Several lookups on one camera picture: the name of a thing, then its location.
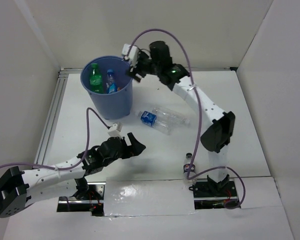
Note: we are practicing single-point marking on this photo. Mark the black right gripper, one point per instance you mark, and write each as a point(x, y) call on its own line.
point(133, 73)

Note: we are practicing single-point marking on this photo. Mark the clear bottle white cap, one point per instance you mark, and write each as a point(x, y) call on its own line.
point(168, 115)

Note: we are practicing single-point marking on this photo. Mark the blue label water bottle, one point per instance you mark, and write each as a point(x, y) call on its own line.
point(152, 120)

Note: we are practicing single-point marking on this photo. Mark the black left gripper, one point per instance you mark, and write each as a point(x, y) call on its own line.
point(135, 143)

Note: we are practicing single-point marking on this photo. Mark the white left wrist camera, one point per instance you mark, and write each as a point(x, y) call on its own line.
point(115, 130)

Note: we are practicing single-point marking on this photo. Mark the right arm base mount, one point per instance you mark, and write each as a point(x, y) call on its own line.
point(205, 199)

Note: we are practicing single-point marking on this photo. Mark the blue plastic bin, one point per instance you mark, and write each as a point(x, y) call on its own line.
point(115, 105)

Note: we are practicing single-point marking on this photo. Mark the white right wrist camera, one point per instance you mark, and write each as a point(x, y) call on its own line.
point(130, 54)

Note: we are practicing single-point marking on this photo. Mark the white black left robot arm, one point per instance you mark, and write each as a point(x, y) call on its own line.
point(20, 189)

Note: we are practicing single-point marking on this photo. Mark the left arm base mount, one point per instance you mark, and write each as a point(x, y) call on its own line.
point(92, 202)

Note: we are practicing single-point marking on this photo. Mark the white taped cover sheet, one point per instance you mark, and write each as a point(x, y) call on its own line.
point(147, 198)

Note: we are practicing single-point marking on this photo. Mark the small pepsi bottle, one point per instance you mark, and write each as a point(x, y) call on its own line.
point(186, 167)

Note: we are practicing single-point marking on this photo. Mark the crushed bottle blue label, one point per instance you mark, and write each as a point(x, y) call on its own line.
point(111, 86)

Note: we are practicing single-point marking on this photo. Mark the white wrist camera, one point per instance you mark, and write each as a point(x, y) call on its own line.
point(115, 130)
point(130, 54)

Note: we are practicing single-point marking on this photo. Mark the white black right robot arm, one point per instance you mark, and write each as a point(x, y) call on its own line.
point(217, 125)

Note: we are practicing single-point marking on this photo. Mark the green plastic bottle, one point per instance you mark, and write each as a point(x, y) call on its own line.
point(95, 79)

